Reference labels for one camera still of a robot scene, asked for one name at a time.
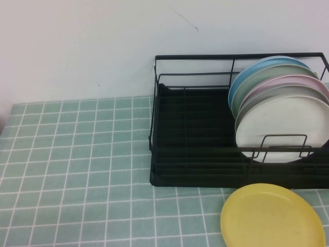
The green checkered tablecloth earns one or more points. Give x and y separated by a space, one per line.
77 167

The white plate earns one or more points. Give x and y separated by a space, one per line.
282 121

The yellow plate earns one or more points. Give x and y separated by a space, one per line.
270 218

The black plastic drip tray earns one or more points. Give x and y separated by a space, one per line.
180 182

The blue plate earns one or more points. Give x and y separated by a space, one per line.
257 64

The green plate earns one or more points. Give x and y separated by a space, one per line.
282 70

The grey plate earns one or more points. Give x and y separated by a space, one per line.
295 90

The pink plate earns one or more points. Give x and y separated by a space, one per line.
295 79

